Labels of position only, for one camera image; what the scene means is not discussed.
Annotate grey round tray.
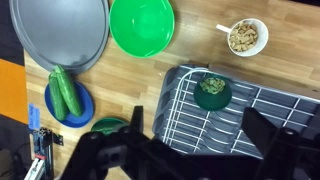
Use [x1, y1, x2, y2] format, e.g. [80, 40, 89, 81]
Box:
[9, 0, 109, 74]

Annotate light green bowl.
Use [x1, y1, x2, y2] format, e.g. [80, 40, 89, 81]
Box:
[109, 0, 175, 58]

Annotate blue plate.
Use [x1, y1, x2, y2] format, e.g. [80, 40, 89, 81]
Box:
[44, 81, 94, 128]

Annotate dark green bowl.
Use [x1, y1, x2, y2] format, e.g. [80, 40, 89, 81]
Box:
[193, 76, 232, 111]

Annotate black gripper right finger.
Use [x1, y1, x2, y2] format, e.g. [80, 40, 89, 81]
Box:
[241, 107, 320, 180]

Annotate aluminium extrusion clamp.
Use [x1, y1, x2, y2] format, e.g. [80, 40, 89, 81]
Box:
[24, 127, 64, 180]

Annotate dark green plate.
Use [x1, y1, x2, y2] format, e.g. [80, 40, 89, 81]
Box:
[91, 117, 127, 135]

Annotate peanuts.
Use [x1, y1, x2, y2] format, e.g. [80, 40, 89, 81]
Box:
[229, 21, 258, 52]

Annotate green zucchini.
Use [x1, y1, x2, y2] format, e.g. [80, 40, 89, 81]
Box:
[49, 72, 68, 121]
[54, 65, 83, 117]

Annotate white mug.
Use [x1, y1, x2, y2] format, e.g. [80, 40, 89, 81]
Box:
[216, 18, 269, 57]

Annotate grey dish rack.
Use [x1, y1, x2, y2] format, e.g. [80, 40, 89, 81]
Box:
[153, 64, 320, 159]

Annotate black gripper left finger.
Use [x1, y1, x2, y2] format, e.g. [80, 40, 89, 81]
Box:
[61, 106, 174, 180]

